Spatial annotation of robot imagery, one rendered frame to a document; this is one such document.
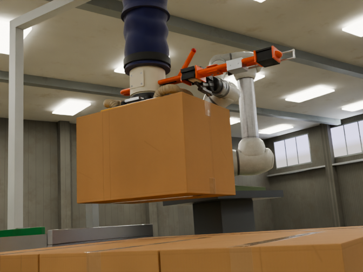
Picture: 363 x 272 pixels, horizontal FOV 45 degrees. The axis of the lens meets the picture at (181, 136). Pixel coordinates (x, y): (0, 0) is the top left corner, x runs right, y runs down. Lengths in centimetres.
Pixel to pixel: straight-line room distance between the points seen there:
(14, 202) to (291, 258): 466
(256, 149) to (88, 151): 102
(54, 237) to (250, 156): 121
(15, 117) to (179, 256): 465
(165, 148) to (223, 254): 88
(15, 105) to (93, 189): 366
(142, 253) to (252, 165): 161
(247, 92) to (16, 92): 351
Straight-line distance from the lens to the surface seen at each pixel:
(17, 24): 588
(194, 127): 177
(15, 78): 565
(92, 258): 115
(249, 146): 258
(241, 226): 252
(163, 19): 218
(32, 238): 202
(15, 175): 539
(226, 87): 214
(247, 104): 266
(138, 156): 182
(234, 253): 92
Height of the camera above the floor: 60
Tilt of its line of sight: 11 degrees up
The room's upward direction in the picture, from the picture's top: 4 degrees counter-clockwise
